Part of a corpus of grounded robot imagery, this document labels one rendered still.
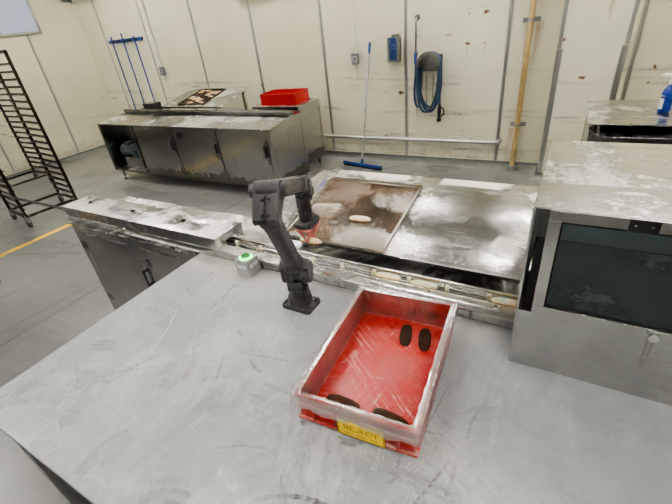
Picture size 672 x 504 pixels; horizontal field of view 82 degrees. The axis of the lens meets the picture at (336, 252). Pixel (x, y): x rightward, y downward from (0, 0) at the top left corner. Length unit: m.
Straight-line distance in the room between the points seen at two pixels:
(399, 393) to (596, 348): 0.50
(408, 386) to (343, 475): 0.29
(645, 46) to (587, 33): 0.58
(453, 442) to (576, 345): 0.40
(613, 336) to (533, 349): 0.19
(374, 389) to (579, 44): 3.92
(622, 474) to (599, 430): 0.10
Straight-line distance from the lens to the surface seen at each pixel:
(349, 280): 1.47
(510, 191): 1.90
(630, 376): 1.24
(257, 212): 1.09
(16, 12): 8.75
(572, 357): 1.21
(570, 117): 4.64
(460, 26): 4.96
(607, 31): 4.53
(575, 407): 1.20
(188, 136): 5.09
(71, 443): 1.34
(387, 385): 1.15
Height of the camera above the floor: 1.71
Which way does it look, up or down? 31 degrees down
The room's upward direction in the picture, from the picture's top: 7 degrees counter-clockwise
